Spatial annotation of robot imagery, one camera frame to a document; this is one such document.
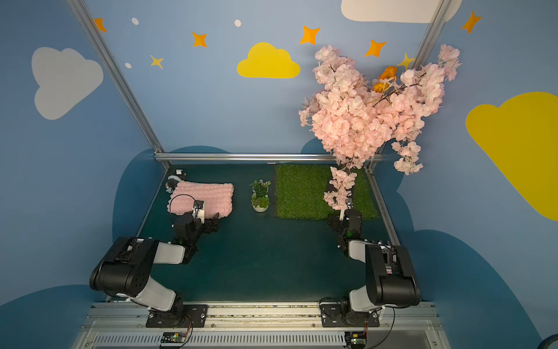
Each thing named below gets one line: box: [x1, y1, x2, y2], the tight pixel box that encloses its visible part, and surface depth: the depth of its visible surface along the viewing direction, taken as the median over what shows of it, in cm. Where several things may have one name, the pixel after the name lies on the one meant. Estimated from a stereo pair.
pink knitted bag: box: [167, 181, 234, 220], surface depth 103 cm
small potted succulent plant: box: [249, 179, 272, 214], surface depth 103 cm
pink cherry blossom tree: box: [298, 44, 463, 211], surface depth 70 cm
